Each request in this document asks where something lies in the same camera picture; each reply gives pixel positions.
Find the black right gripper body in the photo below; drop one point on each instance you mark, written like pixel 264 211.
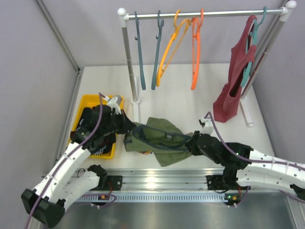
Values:
pixel 195 150

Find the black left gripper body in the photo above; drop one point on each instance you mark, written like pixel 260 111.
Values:
pixel 121 120

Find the olive green tank top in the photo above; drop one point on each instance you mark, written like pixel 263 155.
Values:
pixel 161 137

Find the orange plastic hanger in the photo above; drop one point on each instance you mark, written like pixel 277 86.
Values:
pixel 196 46

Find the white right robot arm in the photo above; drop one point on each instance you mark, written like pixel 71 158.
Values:
pixel 246 167

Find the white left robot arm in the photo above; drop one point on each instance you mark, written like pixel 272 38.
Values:
pixel 48 201

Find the dark red tank top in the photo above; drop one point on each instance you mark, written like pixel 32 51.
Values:
pixel 226 105

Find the grey-blue hanger leftmost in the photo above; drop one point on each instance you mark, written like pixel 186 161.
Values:
pixel 138 39

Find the grey-blue hanger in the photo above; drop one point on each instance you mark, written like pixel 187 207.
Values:
pixel 160 24
pixel 138 39

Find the teal plastic hanger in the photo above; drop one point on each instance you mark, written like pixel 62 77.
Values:
pixel 251 40

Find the dark striped clothes pile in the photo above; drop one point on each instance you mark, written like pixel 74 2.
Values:
pixel 98 144

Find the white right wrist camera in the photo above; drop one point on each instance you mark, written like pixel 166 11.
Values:
pixel 207 126

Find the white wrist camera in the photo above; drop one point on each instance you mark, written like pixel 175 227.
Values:
pixel 207 126
pixel 114 102

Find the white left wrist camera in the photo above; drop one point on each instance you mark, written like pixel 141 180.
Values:
pixel 114 102

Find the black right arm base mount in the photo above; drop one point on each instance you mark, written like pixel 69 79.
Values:
pixel 216 184

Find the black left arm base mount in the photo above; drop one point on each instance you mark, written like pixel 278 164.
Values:
pixel 113 183

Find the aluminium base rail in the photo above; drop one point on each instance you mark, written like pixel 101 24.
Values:
pixel 139 186

